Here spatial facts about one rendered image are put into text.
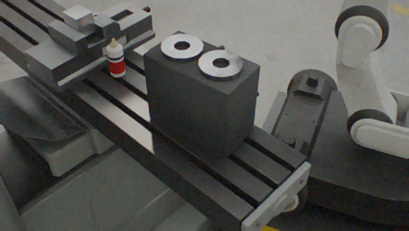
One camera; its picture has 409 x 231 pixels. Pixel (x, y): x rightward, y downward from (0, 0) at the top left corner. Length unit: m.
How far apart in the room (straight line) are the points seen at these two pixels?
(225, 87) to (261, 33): 2.25
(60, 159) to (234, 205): 0.51
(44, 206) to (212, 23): 2.19
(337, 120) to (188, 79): 0.87
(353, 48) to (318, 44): 1.78
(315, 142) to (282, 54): 1.43
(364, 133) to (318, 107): 0.26
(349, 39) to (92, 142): 0.74
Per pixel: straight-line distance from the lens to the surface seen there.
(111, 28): 1.26
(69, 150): 1.24
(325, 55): 3.00
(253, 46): 3.00
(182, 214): 1.81
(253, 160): 1.01
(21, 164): 1.35
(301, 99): 1.71
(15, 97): 1.33
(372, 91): 1.45
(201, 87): 0.91
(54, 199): 1.30
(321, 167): 1.52
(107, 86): 1.21
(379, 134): 1.49
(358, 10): 1.29
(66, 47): 1.25
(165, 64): 0.95
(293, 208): 1.53
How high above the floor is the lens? 1.69
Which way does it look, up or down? 43 degrees down
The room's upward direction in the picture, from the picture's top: straight up
